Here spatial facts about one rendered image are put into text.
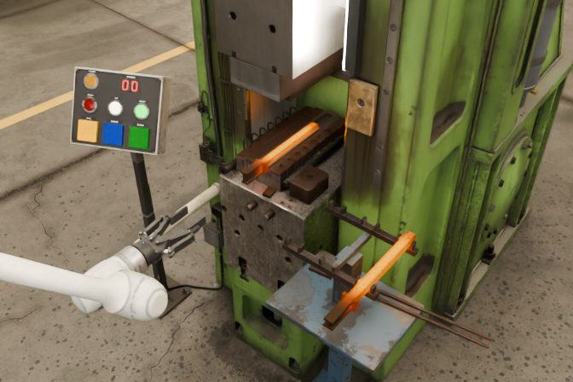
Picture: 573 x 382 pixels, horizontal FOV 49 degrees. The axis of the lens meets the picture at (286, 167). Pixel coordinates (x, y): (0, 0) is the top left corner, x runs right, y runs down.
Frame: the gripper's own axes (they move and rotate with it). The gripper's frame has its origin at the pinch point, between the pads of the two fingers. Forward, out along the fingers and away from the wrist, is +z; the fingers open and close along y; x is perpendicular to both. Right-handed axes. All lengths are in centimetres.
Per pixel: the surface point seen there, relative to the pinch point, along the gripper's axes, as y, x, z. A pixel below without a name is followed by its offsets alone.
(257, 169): 0.6, 0.2, 31.8
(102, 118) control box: -58, 5, 15
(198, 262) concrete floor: -60, -100, 53
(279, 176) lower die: 7.2, -1.9, 35.0
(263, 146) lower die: -7.4, -0.7, 44.1
